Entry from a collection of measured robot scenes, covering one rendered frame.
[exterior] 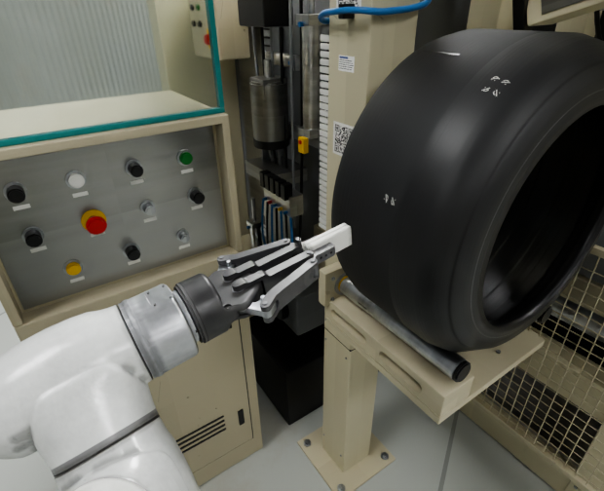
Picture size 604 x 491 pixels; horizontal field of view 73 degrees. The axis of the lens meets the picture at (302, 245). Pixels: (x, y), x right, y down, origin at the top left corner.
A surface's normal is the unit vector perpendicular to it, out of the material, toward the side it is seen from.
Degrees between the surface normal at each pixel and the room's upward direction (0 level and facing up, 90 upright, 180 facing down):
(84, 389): 49
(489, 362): 0
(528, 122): 55
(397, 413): 0
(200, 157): 90
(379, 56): 90
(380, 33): 90
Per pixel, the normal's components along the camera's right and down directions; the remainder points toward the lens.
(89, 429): 0.28, -0.25
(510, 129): -0.06, -0.02
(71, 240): 0.56, 0.41
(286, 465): -0.01, -0.86
